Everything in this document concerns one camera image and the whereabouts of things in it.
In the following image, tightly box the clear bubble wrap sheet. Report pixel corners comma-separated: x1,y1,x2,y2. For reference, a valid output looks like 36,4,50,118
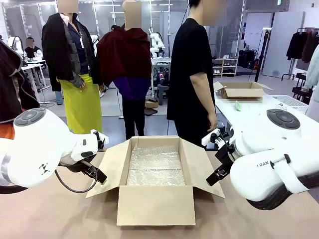
126,145,186,186

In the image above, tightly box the background robot workbench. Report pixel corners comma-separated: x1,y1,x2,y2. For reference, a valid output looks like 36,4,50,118
151,57,172,98

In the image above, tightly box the person's right forearm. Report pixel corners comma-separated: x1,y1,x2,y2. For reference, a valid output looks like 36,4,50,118
190,72,217,118

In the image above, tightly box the black metal chair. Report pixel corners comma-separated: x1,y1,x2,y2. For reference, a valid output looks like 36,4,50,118
292,73,314,102

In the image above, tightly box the white background desk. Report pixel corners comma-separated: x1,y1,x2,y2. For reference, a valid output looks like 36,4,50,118
21,59,47,102

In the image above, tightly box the person's right hand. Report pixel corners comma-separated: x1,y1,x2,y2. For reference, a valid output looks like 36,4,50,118
206,113,219,133

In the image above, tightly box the wooden shoe rack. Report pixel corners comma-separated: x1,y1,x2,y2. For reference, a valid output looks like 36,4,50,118
212,57,238,77

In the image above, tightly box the person in black t-shirt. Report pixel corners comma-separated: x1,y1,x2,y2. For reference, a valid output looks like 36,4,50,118
166,0,228,150

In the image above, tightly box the white plastic basket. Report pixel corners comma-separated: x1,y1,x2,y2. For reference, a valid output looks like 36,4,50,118
263,95,310,115

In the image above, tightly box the white side table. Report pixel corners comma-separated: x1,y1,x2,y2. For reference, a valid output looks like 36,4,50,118
214,88,319,140

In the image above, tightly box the black suitcase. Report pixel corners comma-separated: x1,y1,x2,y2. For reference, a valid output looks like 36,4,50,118
237,49,257,70

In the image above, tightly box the grey plastic stool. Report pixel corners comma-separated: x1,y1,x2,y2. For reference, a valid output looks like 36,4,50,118
156,84,170,106

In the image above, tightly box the brown hanging jacket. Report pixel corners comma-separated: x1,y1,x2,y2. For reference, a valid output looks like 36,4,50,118
302,31,319,63

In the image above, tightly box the black tripod stand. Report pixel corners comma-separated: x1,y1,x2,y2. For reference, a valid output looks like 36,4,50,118
253,28,273,76

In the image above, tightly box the mannequin black jacket yellow skirt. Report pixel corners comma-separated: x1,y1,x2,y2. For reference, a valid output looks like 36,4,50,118
41,0,105,135

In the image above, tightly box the small open cardboard box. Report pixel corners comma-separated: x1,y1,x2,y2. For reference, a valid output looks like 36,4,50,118
213,81,274,101

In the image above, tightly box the black hanging jacket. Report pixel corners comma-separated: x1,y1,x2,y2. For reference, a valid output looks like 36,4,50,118
286,31,309,61

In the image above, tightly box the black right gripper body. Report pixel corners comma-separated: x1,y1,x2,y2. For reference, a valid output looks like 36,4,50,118
214,141,236,175

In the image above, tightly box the large open cardboard box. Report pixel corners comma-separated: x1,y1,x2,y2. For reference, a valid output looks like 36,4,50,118
86,135,226,227

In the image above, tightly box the mannequin maroon cape purple top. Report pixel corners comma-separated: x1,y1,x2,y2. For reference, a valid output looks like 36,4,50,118
96,0,153,140

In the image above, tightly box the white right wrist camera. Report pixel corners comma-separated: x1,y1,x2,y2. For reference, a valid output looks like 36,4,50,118
201,128,221,147

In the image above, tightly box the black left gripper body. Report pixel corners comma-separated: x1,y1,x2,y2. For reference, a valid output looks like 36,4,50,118
58,153,100,175

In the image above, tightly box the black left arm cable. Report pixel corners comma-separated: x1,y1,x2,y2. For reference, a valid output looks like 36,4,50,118
54,166,98,194

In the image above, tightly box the black right arm cable sleeve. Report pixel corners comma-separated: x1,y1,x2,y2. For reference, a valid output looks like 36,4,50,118
245,173,319,211

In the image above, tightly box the seated person in varsity jacket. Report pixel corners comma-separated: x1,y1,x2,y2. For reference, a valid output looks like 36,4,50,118
23,37,44,62

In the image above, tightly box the mannequin dark coat orange skirt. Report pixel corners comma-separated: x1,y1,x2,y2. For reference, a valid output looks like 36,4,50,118
0,39,40,140

